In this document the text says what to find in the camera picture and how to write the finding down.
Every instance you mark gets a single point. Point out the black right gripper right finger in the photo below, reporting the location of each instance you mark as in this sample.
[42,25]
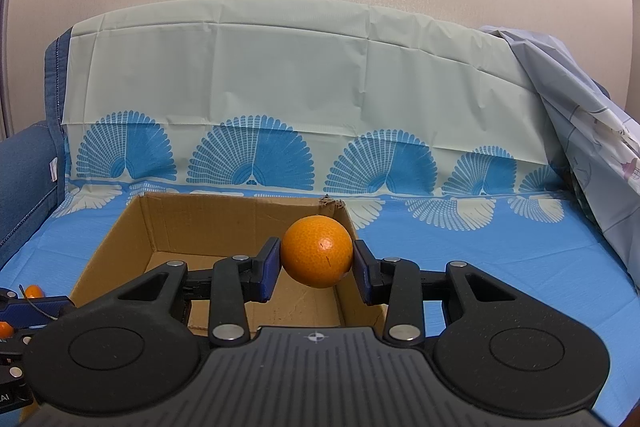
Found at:
[491,345]

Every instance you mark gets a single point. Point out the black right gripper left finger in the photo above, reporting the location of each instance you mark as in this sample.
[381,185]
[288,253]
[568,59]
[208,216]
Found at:
[142,342]

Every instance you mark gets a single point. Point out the orange fruit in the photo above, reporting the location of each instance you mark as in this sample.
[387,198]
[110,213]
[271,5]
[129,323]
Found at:
[316,251]

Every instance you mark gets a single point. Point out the brown cardboard box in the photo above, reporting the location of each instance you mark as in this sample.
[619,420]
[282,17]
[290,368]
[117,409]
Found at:
[306,362]

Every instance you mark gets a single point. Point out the blue denim sofa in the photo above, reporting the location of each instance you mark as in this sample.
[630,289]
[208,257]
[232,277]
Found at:
[32,161]

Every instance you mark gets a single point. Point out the light blue draped cloth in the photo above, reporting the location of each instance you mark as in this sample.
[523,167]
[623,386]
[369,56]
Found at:
[600,140]

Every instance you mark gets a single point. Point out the blue patterned sofa cover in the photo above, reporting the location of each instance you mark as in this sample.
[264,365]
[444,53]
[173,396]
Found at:
[430,134]

